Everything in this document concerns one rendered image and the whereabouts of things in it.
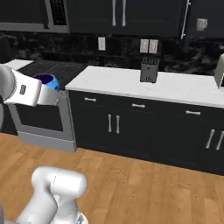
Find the dark grey toaster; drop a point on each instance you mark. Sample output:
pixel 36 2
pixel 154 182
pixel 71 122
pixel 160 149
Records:
pixel 149 70

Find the dark wall cupboard door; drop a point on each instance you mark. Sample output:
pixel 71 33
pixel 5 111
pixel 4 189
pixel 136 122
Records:
pixel 151 16
pixel 90 14

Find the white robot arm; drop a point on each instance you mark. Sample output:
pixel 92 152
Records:
pixel 58 186

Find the pale square wall plate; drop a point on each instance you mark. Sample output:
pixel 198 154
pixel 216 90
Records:
pixel 201 24

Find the dark tall cupboard door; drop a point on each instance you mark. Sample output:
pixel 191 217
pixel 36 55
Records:
pixel 210 11

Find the dark drawer front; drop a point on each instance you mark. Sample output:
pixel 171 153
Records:
pixel 102 100
pixel 210 114
pixel 151 107

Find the dark base cupboard door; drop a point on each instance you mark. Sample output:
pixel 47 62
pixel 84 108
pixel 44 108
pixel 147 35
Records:
pixel 186 143
pixel 134 137
pixel 220 163
pixel 90 128

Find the silver microwave oven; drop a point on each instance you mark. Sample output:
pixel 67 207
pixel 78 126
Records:
pixel 32 14

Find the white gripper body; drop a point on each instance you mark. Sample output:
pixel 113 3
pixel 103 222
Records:
pixel 48 95

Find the white single wall socket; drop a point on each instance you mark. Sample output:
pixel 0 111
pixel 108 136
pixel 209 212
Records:
pixel 101 43

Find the black hob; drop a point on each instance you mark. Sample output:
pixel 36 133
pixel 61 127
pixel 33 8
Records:
pixel 55 70

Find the blue bowl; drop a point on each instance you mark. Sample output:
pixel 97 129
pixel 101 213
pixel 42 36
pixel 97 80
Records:
pixel 54 82

